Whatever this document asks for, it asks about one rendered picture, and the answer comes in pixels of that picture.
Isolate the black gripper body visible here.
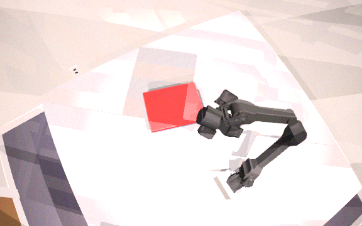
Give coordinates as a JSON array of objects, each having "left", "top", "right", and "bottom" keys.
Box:
[{"left": 197, "top": 89, "right": 239, "bottom": 140}]

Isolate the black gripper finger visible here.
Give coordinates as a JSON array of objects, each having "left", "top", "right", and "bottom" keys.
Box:
[{"left": 214, "top": 96, "right": 220, "bottom": 105}]

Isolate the red rectangular lid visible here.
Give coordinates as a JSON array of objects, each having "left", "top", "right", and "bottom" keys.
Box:
[{"left": 143, "top": 82, "right": 203, "bottom": 133}]

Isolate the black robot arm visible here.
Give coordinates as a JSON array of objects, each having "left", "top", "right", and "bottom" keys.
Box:
[{"left": 196, "top": 99, "right": 307, "bottom": 193}]

